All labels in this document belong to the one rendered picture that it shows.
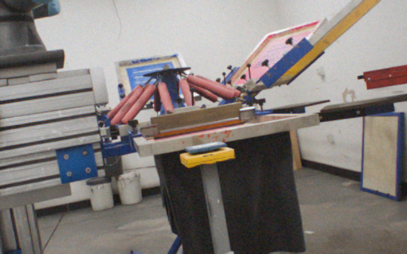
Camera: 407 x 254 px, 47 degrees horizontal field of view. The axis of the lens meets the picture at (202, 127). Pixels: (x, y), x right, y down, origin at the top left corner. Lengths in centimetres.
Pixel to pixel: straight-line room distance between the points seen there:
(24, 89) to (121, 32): 512
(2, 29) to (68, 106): 23
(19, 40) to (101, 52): 505
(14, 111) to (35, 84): 8
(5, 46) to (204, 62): 524
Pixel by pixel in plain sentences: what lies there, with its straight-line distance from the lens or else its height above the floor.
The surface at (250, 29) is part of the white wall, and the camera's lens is 651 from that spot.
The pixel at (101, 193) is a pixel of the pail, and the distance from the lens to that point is 586.
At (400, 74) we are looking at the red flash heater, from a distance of 244.
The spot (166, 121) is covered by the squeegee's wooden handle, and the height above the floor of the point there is 103.
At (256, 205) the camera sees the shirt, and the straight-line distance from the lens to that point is 163.
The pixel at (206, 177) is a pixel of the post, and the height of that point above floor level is 89.
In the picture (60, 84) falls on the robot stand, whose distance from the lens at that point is 117.
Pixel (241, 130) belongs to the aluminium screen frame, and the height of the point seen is 98.
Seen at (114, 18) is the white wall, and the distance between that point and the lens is 629.
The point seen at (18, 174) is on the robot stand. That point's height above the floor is 99.
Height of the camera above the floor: 109
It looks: 3 degrees down
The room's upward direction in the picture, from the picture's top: 9 degrees counter-clockwise
